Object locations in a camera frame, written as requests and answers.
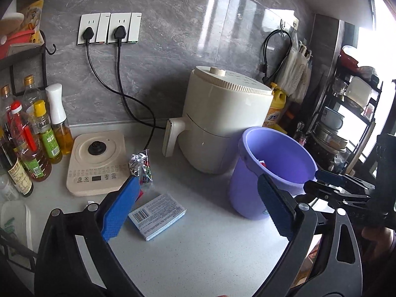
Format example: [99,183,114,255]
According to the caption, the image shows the silver wrapper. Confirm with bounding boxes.
[129,149,154,192]

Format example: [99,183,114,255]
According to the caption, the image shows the white plastic tray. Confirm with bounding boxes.
[0,200,33,270]

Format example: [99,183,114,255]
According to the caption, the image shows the stacked metal pots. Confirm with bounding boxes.
[311,124,348,149]

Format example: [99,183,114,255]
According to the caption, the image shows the black dish rack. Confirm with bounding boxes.
[0,28,57,273]

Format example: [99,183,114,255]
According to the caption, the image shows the red cap oil bottle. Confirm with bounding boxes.
[10,102,52,181]

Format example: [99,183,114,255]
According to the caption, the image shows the white enamel bowl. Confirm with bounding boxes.
[320,107,345,130]

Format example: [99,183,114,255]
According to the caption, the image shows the blue white cardboard box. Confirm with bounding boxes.
[128,193,187,242]

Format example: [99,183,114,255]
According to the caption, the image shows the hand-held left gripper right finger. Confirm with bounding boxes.
[254,173,363,297]

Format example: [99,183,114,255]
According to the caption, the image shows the black storage shelf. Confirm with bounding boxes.
[305,56,393,177]

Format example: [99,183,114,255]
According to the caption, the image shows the hanging black cable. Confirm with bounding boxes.
[262,29,293,81]

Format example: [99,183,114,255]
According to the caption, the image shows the person's right hand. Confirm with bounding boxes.
[362,226,396,254]

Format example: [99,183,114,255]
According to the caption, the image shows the cream induction cooker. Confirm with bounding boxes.
[66,130,132,197]

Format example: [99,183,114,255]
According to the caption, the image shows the white storage container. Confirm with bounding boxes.
[345,77,372,106]

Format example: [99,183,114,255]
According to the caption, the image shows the white top oil sprayer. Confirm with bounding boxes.
[45,83,74,156]

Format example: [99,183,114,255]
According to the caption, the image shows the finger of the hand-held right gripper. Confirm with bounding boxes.
[316,170,377,194]
[303,180,372,208]

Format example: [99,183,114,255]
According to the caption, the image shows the yellow snack bag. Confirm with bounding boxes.
[19,0,44,44]

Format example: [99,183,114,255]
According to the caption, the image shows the small white bottle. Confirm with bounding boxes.
[0,173,19,201]

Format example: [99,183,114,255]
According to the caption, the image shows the yellow detergent bottle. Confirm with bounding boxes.
[262,82,288,135]

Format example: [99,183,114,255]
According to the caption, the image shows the cream air fryer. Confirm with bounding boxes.
[162,66,273,174]

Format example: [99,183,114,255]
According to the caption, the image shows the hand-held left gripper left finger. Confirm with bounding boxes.
[34,176,146,297]

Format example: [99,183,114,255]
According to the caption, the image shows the clear gold cap bottle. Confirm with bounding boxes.
[23,74,47,121]

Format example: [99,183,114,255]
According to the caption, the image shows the red packet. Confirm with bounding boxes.
[0,29,42,59]

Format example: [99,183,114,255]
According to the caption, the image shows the black power cable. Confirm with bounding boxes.
[82,26,157,152]
[113,25,169,129]

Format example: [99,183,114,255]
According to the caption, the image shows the brown cap bottle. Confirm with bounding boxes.
[0,85,14,124]

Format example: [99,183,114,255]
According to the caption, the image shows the red bowl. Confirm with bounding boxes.
[340,46,359,69]

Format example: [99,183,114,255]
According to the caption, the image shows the hanging plastic bags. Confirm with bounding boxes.
[275,42,313,104]

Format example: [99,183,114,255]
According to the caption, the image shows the purple plastic bucket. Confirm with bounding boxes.
[229,126,319,221]

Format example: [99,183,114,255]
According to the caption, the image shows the white wall socket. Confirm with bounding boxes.
[108,12,142,44]
[77,12,111,45]

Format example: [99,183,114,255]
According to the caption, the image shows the green label bottle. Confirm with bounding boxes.
[33,99,63,164]

